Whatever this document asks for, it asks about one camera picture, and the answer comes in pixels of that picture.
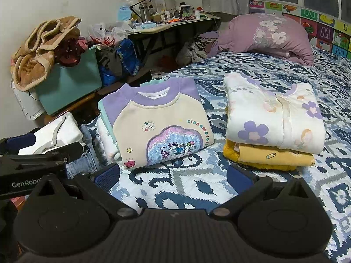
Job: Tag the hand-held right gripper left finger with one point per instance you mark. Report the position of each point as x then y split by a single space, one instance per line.
107 176

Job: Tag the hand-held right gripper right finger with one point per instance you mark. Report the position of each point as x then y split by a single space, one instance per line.
238 178

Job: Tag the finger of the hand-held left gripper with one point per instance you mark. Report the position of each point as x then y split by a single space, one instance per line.
20 143
54 153

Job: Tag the cream lavender sequin sweatshirt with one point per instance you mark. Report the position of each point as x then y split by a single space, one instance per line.
153 115

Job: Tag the dark grey clothes heap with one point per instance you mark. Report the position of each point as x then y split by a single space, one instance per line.
109 60

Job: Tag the grey heap of clothes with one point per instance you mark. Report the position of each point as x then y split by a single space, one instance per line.
194 49

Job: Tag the white garment with grey trim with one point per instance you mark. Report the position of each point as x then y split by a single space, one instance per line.
60 131

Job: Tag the mustard yellow sweater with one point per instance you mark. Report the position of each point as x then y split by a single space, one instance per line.
230 153

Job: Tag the blue jeans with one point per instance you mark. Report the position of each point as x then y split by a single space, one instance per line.
82 164

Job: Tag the white folded garment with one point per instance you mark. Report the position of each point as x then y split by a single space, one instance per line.
105 139

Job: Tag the white plastic box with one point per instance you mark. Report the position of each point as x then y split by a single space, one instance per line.
27 104

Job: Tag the blue white patterned bedspread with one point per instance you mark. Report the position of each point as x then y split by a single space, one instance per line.
192 186

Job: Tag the white floral padded jacket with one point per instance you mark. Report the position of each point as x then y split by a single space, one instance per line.
274 120

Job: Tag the teal storage box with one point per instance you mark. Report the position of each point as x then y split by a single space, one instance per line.
68 85

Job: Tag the brown fleece blanket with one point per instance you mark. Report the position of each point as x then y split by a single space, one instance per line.
35 57

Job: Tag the dark red garment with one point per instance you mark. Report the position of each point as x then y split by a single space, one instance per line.
71 52

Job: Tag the blue bag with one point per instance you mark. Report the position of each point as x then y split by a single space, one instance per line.
127 54

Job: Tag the white plastic bag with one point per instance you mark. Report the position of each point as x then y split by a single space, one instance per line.
115 31

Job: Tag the purple floral pillow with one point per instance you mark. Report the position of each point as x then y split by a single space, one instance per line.
260 35

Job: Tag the blue face mask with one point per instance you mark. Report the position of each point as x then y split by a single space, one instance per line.
148 26

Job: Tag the dark folding desk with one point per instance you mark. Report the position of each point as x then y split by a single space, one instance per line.
170 27

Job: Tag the steel thermos flask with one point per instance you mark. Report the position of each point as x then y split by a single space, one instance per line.
144 12

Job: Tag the colourful alphabet play mat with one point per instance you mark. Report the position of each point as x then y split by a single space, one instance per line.
323 33

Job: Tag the desk clutter of small items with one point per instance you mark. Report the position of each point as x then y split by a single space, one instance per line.
186 13

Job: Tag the black desk lamp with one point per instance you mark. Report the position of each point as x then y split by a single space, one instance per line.
141 2

